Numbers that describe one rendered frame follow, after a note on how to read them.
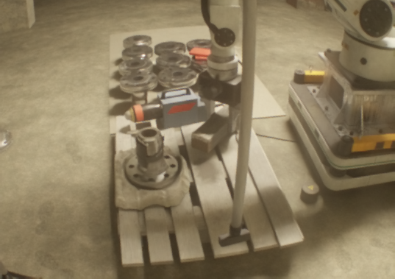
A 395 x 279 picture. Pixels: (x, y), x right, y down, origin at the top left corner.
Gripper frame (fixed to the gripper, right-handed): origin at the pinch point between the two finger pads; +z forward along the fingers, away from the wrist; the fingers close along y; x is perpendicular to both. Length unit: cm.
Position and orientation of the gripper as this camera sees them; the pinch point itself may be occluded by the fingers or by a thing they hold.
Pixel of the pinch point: (221, 121)
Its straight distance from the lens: 226.0
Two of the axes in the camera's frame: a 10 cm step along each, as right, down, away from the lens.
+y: -8.3, -2.9, 4.7
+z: 0.1, 8.3, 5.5
